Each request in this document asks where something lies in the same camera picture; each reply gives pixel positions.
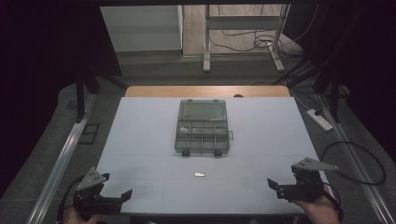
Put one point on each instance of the aluminium rail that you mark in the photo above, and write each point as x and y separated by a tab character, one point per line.
358	165
62	158

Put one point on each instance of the white table cover board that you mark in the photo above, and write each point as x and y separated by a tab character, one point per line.
149	137

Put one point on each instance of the clear plastic compartment box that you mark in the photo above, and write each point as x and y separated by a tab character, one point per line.
202	127

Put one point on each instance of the white power strip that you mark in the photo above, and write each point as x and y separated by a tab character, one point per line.
319	119

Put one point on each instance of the small silver metal part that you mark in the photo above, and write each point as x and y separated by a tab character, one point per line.
200	174

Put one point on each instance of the white desk frame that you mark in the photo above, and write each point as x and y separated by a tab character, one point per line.
243	22

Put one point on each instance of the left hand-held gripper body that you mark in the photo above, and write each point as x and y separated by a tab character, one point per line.
93	199

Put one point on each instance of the person's right hand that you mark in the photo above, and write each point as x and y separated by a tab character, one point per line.
319	210

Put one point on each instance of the white cabinet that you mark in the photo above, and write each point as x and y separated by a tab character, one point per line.
140	29

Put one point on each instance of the black floor socket frame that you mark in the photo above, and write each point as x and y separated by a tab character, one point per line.
89	133

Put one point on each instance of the person's left hand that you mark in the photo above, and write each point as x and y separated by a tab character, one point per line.
77	217

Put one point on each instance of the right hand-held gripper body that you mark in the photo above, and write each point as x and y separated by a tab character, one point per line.
306	183

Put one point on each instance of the small white part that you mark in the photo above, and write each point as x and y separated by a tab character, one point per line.
184	129

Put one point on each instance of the black metal stand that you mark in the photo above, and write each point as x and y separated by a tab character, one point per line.
334	93
81	93

